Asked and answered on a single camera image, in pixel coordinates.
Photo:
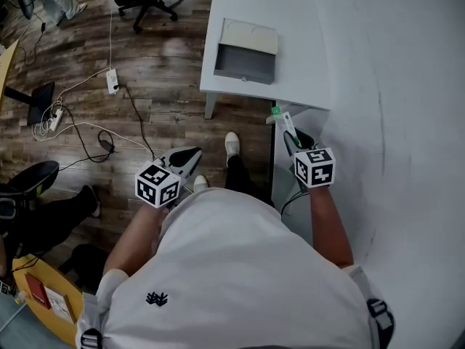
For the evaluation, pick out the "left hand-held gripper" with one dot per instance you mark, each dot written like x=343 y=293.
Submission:
x=157 y=184

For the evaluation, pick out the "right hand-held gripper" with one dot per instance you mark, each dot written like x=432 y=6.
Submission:
x=315 y=167

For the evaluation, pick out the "white green box of bandages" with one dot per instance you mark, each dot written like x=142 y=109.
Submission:
x=285 y=120

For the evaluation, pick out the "grey box cream lid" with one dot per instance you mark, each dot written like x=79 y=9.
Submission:
x=245 y=62

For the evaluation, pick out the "person's left forearm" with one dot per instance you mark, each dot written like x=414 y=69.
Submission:
x=132 y=238

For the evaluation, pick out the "person's right forearm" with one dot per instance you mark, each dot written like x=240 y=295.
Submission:
x=330 y=224

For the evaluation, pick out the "wooden framed white box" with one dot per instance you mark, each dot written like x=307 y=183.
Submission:
x=60 y=304

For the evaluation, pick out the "person's white shoe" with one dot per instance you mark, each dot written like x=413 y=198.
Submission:
x=231 y=143
x=200 y=183

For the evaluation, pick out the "person's black trousers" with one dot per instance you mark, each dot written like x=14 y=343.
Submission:
x=239 y=175

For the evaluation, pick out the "white table leg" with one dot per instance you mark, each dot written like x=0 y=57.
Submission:
x=210 y=105

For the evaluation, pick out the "black power adapter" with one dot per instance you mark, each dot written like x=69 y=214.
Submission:
x=106 y=144

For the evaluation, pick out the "white power strip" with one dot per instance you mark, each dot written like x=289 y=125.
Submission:
x=56 y=119
x=112 y=81

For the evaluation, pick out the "person's white t-shirt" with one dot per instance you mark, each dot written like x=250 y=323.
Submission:
x=232 y=275

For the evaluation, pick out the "black stool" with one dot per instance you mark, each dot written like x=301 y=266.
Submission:
x=85 y=265

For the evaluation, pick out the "black chair seat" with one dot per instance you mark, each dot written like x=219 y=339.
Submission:
x=34 y=176

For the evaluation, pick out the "black monitor stand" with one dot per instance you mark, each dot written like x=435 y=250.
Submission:
x=40 y=102

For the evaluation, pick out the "red book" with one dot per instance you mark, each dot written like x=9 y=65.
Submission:
x=37 y=291

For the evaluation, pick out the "yellow wooden table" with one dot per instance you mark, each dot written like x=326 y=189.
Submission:
x=8 y=71

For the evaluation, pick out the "round yellow table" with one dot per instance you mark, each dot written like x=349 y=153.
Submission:
x=63 y=325

